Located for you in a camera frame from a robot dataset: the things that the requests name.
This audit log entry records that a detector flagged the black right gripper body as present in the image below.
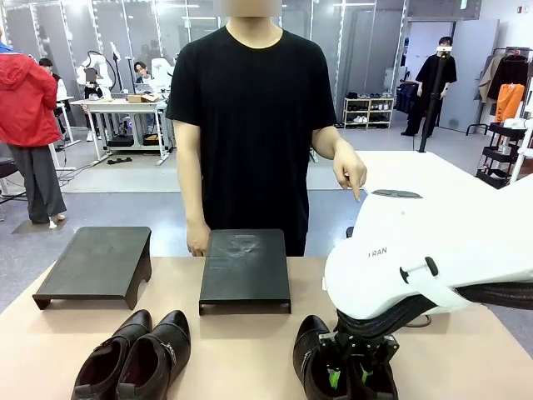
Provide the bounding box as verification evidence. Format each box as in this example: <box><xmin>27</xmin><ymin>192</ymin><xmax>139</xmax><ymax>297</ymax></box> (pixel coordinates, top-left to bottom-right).
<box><xmin>318</xmin><ymin>331</ymin><xmax>400</xmax><ymax>363</ymax></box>

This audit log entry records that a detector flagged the person's right forearm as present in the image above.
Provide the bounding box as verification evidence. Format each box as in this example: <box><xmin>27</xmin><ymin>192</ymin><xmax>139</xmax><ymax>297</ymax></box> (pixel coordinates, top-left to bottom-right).
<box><xmin>173</xmin><ymin>120</ymin><xmax>210</xmax><ymax>228</ymax></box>

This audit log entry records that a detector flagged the person's left forearm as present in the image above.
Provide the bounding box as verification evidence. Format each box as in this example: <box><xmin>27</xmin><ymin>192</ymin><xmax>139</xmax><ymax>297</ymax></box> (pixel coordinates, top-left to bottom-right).
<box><xmin>311</xmin><ymin>124</ymin><xmax>355</xmax><ymax>162</ymax></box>

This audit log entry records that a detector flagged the person in black t-shirt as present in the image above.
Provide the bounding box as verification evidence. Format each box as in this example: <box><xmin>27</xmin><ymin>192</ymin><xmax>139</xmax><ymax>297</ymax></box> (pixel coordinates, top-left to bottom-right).
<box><xmin>165</xmin><ymin>16</ymin><xmax>337</xmax><ymax>258</ymax></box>

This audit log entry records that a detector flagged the white metal stand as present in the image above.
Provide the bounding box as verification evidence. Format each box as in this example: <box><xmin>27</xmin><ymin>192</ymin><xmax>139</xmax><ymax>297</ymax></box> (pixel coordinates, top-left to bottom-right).
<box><xmin>506</xmin><ymin>118</ymin><xmax>533</xmax><ymax>184</ymax></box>

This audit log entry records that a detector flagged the background person in black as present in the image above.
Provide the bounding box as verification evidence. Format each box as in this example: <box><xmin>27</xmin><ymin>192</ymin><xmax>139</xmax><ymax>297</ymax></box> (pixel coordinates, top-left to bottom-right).
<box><xmin>401</xmin><ymin>36</ymin><xmax>458</xmax><ymax>138</ymax></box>

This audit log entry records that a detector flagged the seated person with glasses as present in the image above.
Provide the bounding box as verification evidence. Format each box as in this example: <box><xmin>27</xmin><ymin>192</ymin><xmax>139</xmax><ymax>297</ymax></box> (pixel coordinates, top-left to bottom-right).
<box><xmin>133</xmin><ymin>61</ymin><xmax>156</xmax><ymax>91</ymax></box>

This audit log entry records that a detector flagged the seated person white top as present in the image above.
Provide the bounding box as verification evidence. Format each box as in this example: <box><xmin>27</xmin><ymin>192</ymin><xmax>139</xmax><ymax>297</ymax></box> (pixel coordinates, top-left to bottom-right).
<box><xmin>82</xmin><ymin>67</ymin><xmax>105</xmax><ymax>143</ymax></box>

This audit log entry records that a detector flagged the background person dark hair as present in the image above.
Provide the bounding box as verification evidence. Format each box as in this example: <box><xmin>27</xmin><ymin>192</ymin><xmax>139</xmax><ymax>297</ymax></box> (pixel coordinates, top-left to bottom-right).
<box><xmin>38</xmin><ymin>57</ymin><xmax>67</xmax><ymax>138</ymax></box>

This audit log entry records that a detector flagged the person's left hand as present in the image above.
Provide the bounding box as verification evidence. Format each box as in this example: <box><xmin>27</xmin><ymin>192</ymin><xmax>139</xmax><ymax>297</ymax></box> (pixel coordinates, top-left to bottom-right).
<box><xmin>332</xmin><ymin>139</ymin><xmax>368</xmax><ymax>203</ymax></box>

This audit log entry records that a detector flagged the person's right hand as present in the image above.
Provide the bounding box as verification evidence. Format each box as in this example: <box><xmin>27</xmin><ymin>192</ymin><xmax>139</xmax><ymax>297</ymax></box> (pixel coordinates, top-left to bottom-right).
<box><xmin>186</xmin><ymin>222</ymin><xmax>212</xmax><ymax>258</ymax></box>

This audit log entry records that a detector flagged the white table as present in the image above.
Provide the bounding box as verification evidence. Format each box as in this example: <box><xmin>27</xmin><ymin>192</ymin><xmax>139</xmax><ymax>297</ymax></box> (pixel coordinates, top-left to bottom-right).
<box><xmin>351</xmin><ymin>149</ymin><xmax>501</xmax><ymax>197</ymax></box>

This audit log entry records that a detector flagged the wooden shoe rack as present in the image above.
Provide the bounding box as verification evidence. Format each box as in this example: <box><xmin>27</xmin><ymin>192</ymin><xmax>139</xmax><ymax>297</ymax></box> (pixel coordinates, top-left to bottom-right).
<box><xmin>343</xmin><ymin>96</ymin><xmax>395</xmax><ymax>130</ymax></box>

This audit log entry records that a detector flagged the black utility cart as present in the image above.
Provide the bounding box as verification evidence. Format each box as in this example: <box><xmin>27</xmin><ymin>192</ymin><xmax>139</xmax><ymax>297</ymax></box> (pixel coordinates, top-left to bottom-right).
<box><xmin>476</xmin><ymin>122</ymin><xmax>530</xmax><ymax>191</ymax></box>

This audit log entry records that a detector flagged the black clothes rack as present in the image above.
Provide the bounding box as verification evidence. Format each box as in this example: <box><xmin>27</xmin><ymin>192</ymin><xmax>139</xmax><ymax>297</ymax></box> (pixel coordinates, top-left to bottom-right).
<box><xmin>466</xmin><ymin>47</ymin><xmax>533</xmax><ymax>137</ymax></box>

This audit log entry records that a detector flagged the orange hanging garment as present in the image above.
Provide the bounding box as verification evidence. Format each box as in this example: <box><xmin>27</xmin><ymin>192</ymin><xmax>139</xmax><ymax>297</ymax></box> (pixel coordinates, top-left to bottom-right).
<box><xmin>494</xmin><ymin>82</ymin><xmax>526</xmax><ymax>125</ymax></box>

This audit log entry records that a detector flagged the beige hanging coat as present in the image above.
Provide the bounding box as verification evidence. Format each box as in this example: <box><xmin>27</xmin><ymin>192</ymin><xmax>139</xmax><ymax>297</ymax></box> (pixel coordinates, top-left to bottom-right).
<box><xmin>477</xmin><ymin>53</ymin><xmax>506</xmax><ymax>103</ymax></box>

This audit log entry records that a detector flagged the black hanging coat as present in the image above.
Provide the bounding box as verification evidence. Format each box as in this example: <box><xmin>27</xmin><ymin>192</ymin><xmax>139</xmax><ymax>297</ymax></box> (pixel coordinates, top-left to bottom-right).
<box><xmin>487</xmin><ymin>56</ymin><xmax>530</xmax><ymax>101</ymax></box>

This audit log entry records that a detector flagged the background white desk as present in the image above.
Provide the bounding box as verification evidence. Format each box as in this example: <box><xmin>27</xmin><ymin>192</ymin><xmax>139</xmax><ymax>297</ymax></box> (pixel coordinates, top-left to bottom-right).
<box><xmin>69</xmin><ymin>97</ymin><xmax>176</xmax><ymax>166</ymax></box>

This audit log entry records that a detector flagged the black tripod with tablet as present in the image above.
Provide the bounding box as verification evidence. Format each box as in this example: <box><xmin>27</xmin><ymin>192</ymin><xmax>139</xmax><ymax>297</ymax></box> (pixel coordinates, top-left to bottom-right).
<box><xmin>110</xmin><ymin>41</ymin><xmax>126</xmax><ymax>95</ymax></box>

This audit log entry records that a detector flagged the black right arm cable sleeve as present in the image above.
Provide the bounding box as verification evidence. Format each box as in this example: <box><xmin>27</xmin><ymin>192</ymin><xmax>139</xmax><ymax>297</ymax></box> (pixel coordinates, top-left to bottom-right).
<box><xmin>336</xmin><ymin>281</ymin><xmax>533</xmax><ymax>339</ymax></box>

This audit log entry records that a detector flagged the black camera tripod pole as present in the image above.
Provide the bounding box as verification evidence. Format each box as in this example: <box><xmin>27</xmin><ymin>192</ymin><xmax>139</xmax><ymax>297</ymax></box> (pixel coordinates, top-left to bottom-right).
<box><xmin>418</xmin><ymin>45</ymin><xmax>454</xmax><ymax>154</ymax></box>

